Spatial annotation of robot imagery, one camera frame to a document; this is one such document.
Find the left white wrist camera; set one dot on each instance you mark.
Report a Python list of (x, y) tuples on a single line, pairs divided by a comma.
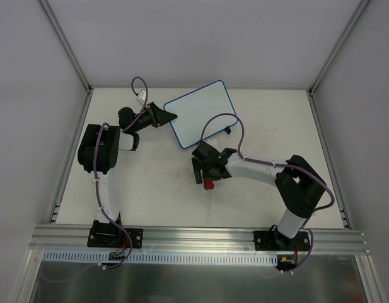
[(142, 96)]

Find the red bone-shaped eraser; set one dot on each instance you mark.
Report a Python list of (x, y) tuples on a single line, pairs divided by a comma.
[(208, 185)]

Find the aluminium frame post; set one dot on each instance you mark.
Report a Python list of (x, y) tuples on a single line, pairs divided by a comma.
[(340, 42), (61, 36)]

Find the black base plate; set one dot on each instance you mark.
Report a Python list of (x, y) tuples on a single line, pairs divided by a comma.
[(273, 240), (107, 235)]

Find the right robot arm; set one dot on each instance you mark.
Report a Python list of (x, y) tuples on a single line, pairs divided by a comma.
[(299, 186)]

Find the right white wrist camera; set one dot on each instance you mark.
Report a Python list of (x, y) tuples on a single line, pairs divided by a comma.
[(212, 142)]

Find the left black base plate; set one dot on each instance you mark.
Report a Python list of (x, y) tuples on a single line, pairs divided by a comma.
[(107, 235)]

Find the right aluminium frame post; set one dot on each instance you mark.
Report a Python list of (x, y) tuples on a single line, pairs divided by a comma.
[(340, 42)]

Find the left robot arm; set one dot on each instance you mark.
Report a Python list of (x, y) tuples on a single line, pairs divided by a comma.
[(98, 155)]

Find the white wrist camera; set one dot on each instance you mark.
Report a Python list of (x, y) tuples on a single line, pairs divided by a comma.
[(212, 142), (142, 96)]

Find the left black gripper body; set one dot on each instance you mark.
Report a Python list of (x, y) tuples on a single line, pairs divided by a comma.
[(153, 114)]

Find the white slotted cable duct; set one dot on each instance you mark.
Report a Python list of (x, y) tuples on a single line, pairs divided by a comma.
[(141, 257)]

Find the aluminium mounting rail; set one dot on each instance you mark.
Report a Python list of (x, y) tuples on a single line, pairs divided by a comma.
[(198, 240)]

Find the blue-framed whiteboard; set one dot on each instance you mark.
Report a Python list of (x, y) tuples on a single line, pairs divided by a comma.
[(201, 113)]

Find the left aluminium frame post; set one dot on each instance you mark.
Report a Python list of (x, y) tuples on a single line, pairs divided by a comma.
[(61, 36)]

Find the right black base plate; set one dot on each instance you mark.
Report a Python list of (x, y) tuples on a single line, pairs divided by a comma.
[(273, 240)]

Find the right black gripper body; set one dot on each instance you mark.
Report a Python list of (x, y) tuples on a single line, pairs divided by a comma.
[(197, 171)]

